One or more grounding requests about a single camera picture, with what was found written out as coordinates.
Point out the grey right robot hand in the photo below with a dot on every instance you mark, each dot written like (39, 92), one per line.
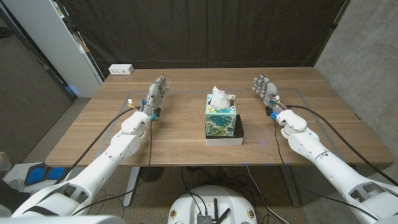
(269, 90)

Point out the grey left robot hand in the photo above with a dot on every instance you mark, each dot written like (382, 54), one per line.
(155, 93)

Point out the white tissue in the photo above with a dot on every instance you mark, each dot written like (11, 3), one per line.
(219, 98)

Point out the teal floral tissue box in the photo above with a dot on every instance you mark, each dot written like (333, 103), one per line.
(220, 123)

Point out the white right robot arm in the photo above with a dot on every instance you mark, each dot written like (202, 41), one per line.
(326, 165)

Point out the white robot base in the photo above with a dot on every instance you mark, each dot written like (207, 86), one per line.
(186, 208)

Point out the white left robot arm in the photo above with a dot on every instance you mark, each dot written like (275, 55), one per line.
(102, 161)

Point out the white power outlet box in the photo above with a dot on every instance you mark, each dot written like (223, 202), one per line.
(120, 69)

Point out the black box with white base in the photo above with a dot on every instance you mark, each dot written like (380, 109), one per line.
(224, 141)

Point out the cardboard box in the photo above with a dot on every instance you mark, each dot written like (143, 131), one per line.
(4, 163)

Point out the blue left wrist plug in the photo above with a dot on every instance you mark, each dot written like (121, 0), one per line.
(153, 117)

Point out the blue wrist plug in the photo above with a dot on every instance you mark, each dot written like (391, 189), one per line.
(273, 116)
(153, 117)

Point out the blue right wrist plug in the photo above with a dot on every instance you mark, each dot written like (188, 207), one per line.
(273, 116)

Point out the black curtain backdrop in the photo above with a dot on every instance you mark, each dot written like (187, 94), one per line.
(202, 31)

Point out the black round floor stand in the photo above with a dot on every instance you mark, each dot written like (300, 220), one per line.
(151, 174)

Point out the black backdrop pole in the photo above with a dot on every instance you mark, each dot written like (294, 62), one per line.
(333, 26)

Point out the white table leg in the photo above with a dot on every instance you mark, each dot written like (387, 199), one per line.
(132, 183)

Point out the grey table leg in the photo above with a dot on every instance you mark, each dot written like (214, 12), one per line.
(290, 186)

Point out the white cabinet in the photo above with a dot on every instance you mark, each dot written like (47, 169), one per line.
(53, 40)

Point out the black radio unit with antennas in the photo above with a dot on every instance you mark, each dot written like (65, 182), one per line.
(205, 219)

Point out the blue and white floor device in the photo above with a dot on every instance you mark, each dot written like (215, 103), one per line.
(35, 174)

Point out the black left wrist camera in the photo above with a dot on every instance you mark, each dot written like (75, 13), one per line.
(158, 112)

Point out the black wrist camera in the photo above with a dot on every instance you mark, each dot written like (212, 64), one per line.
(158, 112)
(268, 111)

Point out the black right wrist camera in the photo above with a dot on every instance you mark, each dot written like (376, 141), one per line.
(268, 111)

